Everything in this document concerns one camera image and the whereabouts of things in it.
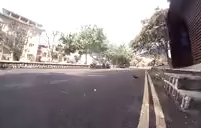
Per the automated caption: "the parked vehicle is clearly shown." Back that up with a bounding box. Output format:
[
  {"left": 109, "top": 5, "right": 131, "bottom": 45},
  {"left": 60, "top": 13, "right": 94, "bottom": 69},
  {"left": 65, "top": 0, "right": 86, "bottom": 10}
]
[{"left": 89, "top": 59, "right": 112, "bottom": 70}]

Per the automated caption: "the row of trees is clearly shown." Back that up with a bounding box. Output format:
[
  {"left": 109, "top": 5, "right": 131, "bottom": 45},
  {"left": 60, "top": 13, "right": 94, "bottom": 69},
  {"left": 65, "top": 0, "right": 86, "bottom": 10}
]
[{"left": 42, "top": 23, "right": 136, "bottom": 67}]

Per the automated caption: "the large leaning tree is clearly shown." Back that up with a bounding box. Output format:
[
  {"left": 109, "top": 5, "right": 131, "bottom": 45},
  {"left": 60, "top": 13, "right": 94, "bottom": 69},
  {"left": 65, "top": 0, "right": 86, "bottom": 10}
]
[{"left": 129, "top": 7, "right": 171, "bottom": 67}]

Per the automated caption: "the pale multi-storey building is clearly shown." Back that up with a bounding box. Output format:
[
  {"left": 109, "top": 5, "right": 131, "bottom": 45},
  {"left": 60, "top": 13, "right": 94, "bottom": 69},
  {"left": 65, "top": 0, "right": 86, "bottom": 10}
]
[{"left": 0, "top": 7, "right": 51, "bottom": 63}]

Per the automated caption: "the striped stone kerb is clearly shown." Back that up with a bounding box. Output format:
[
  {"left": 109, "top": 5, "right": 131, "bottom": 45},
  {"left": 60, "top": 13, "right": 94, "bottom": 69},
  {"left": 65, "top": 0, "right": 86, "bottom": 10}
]
[{"left": 151, "top": 67, "right": 201, "bottom": 114}]

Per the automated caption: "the dark building with shutter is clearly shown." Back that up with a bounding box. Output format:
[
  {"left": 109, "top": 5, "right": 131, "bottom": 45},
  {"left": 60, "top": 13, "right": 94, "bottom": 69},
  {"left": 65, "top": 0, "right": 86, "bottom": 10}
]
[{"left": 166, "top": 0, "right": 201, "bottom": 69}]

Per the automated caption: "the low striped roadside wall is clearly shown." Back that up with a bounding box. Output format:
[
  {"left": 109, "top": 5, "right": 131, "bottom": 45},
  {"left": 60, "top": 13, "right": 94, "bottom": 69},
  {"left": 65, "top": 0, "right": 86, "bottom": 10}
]
[{"left": 0, "top": 59, "right": 91, "bottom": 70}]

